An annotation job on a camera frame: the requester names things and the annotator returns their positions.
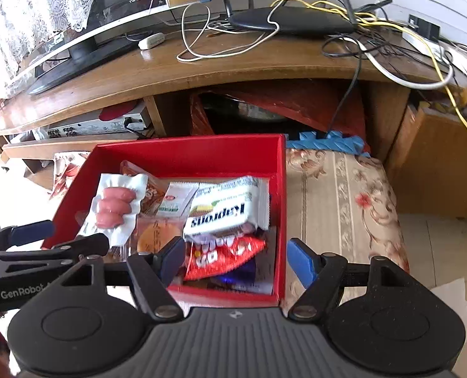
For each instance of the clear plastic bag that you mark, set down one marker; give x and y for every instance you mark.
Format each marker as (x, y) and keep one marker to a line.
(30, 134)

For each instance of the black router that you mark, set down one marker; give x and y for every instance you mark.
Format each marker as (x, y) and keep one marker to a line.
(296, 19)

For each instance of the red cardboard box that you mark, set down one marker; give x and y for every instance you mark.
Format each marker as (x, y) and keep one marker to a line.
(202, 153)

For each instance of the white black-lettered snack packet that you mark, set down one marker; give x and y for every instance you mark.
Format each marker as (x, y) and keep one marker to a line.
(229, 208)

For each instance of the grey white green-print snack packet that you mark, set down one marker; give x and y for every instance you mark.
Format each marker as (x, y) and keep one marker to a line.
(174, 199)

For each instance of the white paper sheet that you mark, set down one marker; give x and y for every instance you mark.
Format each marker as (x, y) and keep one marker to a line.
(452, 299)

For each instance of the clear packet orange round cake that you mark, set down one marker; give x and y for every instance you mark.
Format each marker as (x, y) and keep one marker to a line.
(154, 236)

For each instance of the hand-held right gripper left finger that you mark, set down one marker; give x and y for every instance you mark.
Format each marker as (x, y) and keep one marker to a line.
(173, 259)

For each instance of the dark red round object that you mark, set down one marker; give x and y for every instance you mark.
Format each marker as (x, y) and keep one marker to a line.
(119, 112)

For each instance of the small white adapter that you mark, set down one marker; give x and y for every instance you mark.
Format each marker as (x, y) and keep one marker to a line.
(152, 41)

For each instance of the blue foam mat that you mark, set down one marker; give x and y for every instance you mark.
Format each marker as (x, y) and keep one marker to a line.
(328, 141)

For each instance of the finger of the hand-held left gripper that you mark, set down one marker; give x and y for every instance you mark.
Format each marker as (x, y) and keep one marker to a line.
(87, 246)
(30, 233)

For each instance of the white power strip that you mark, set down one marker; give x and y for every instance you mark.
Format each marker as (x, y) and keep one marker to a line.
(465, 63)

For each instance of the white lace cloth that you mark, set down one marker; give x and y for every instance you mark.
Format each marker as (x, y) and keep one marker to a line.
(28, 12)

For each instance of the silver media player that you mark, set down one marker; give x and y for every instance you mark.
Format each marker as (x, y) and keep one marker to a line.
(95, 126)

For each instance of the wooden television stand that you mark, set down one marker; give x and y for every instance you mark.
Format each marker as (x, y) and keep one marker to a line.
(257, 63)

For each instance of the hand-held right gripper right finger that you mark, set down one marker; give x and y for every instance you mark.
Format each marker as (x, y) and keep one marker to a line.
(302, 262)

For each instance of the black power adapter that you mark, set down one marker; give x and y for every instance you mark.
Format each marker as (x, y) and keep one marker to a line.
(424, 27)

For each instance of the white packet pink sausages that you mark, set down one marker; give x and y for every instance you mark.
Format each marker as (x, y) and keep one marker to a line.
(113, 204)

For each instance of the red gummy candy packet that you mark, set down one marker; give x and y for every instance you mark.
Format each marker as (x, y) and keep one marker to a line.
(217, 256)

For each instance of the red bag under stand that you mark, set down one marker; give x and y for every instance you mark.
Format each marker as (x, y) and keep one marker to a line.
(316, 106)

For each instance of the dark blue snack packet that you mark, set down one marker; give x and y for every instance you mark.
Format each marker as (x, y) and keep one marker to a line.
(239, 273)

